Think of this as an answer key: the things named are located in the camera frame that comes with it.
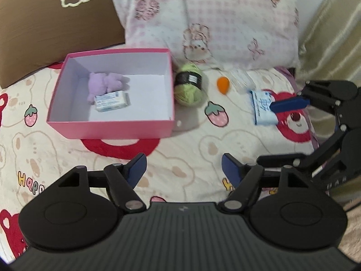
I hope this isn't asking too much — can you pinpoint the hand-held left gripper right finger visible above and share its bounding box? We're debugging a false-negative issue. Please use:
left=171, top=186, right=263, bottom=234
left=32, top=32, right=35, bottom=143
left=221, top=152, right=325, bottom=213

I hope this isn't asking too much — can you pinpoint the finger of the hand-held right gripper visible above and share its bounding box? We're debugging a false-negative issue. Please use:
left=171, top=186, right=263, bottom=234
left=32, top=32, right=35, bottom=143
left=256, top=127, right=349, bottom=173
left=270, top=79, right=359, bottom=132

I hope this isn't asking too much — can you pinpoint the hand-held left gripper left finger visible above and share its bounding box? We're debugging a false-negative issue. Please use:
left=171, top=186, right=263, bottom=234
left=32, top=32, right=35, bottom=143
left=42, top=152, right=148, bottom=213

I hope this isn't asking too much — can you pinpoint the blue tissue pack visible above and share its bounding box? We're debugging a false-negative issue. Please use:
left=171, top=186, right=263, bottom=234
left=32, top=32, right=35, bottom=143
left=250, top=90, right=278, bottom=126

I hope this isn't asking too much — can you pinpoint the pink cardboard box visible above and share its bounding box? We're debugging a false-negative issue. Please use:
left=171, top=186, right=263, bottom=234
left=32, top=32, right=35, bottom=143
left=46, top=48, right=177, bottom=140

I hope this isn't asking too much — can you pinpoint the clear plastic packet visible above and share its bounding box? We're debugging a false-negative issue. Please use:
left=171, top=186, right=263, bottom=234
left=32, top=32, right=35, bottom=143
left=229, top=68, right=256, bottom=93

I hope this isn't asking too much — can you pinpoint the orange makeup sponge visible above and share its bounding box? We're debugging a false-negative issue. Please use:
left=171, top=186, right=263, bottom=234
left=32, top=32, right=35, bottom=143
left=217, top=76, right=230, bottom=94

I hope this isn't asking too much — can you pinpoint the small white blue box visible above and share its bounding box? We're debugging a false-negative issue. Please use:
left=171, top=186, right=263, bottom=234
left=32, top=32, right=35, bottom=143
left=94, top=90, right=131, bottom=113

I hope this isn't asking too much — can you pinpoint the green yarn ball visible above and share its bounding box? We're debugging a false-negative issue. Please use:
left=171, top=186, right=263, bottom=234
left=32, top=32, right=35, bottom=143
left=173, top=63, right=206, bottom=107

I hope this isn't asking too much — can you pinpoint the purple plush toy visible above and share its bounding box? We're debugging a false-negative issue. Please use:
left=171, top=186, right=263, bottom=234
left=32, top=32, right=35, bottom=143
left=87, top=72, right=131, bottom=105

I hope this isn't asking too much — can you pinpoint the printed bear blanket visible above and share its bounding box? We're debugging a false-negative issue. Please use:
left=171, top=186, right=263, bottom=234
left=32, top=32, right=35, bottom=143
left=0, top=44, right=320, bottom=263

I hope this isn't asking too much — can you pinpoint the gold curtain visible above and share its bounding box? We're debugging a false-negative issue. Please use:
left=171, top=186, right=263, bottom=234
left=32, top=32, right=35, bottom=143
left=293, top=0, right=361, bottom=212

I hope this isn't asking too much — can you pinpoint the pink checkered pillow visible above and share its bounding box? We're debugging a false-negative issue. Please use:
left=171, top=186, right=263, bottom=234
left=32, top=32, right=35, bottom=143
left=110, top=0, right=301, bottom=71

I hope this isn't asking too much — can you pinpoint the brown pillow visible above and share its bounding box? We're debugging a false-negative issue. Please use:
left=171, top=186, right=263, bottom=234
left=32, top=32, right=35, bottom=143
left=0, top=0, right=126, bottom=89

